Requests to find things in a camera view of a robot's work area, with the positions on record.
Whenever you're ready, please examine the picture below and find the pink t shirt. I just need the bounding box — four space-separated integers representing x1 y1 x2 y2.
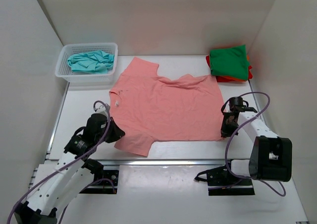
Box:
109 57 223 157

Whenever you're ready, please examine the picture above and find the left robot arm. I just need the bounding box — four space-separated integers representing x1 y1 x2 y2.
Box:
10 101 125 224

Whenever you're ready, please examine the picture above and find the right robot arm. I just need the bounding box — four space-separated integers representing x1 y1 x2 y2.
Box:
220 96 292 185

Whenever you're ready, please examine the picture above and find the green folded t shirt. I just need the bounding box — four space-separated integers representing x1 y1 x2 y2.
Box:
209 45 250 81

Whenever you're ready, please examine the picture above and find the white plastic basket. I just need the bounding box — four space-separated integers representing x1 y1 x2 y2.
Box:
55 43 118 84

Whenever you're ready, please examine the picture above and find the teal t shirt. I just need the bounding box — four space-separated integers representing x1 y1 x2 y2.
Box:
67 50 115 74

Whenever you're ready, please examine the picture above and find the aluminium table rail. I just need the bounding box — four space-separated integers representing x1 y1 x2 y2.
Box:
44 159 275 167

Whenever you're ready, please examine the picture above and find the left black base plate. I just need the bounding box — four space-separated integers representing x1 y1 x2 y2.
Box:
80 169 119 195

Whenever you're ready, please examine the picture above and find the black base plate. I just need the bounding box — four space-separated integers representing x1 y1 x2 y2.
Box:
194 166 255 196
80 169 119 195

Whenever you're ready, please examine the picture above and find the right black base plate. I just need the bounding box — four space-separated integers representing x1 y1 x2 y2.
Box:
194 166 255 196

